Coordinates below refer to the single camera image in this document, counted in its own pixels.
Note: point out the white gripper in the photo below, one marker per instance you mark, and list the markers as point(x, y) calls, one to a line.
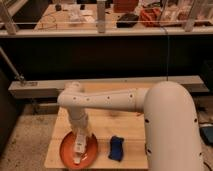
point(81, 131)

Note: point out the orange ceramic bowl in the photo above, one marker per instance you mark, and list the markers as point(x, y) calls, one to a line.
point(66, 152)

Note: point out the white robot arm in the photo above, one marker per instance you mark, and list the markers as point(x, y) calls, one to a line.
point(171, 126)

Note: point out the wooden board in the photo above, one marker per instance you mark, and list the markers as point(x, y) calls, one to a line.
point(104, 124)

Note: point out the grey metal beam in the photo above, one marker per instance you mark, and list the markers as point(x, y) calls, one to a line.
point(51, 88)

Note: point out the metal diagonal rod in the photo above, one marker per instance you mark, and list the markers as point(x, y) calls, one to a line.
point(18, 76)

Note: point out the dark device at right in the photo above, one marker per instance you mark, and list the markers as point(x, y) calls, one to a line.
point(207, 134)

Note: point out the background workbench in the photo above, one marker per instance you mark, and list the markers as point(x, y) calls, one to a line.
point(96, 20)

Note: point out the black case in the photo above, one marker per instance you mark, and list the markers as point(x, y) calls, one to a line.
point(127, 20)

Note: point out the orange tool box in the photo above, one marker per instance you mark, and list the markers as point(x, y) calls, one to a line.
point(148, 17)

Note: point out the white vertical post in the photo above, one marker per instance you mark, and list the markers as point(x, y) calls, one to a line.
point(101, 16)

